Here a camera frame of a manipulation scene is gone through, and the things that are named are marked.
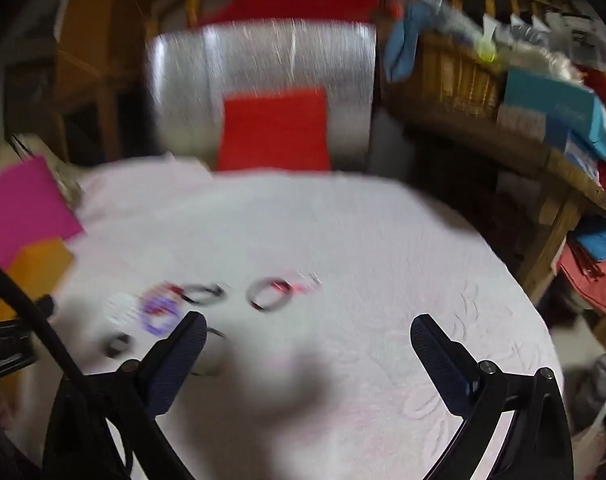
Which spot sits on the teal box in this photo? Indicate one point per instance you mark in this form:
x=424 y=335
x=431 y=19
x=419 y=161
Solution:
x=553 y=100

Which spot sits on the white embossed blanket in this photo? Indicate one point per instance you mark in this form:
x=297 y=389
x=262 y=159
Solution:
x=358 y=240

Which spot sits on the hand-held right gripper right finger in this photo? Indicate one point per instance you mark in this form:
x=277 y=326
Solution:
x=435 y=360

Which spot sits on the silver foil mat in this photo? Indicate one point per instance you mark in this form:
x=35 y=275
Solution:
x=263 y=60

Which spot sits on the wicker basket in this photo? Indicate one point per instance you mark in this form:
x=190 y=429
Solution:
x=453 y=80

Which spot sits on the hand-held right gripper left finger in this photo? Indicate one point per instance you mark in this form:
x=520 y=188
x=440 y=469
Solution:
x=183 y=355

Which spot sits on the stack of folded cloths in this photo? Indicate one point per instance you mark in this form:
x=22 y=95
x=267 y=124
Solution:
x=588 y=270

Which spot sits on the pink and orange bag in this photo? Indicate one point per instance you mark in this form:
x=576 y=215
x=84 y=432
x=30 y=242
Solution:
x=23 y=210

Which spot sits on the pile of clear plastic packets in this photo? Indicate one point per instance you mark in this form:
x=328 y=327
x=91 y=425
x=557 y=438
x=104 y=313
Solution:
x=543 y=40

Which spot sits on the bamboo shelf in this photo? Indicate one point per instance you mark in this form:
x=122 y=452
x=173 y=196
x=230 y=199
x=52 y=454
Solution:
x=558 y=180

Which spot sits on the white and blue box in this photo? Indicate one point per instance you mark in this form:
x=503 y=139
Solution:
x=528 y=122

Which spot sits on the grey cloth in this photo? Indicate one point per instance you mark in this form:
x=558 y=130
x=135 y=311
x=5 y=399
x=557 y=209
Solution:
x=603 y=375

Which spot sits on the red cushion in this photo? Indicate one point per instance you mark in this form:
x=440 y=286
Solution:
x=275 y=130

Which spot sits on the white patterned cloth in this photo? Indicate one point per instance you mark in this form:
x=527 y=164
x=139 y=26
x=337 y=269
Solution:
x=68 y=180

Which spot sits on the wooden chair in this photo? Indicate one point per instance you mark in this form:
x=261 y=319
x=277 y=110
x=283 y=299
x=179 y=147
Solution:
x=90 y=35

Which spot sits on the blue cloth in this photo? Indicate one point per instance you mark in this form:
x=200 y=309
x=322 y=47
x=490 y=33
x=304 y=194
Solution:
x=403 y=45

